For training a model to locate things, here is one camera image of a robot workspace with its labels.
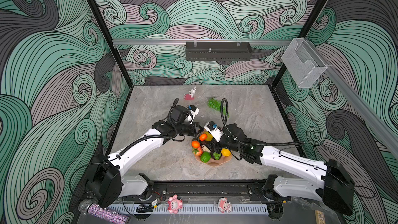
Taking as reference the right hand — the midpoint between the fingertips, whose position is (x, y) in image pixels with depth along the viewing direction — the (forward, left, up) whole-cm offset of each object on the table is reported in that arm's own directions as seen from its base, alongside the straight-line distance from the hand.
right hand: (206, 136), depth 75 cm
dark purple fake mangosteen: (-6, -4, -10) cm, 13 cm away
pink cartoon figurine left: (-27, +15, -11) cm, 33 cm away
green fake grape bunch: (+31, -8, -14) cm, 35 cm away
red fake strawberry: (-5, +4, -7) cm, 9 cm away
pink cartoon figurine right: (-27, -8, -12) cm, 31 cm away
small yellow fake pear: (-4, -10, -8) cm, 14 cm away
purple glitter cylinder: (-29, +51, -10) cm, 60 cm away
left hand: (+4, +1, +2) cm, 4 cm away
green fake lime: (-7, 0, -9) cm, 11 cm away
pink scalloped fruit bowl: (-9, -5, -12) cm, 16 cm away
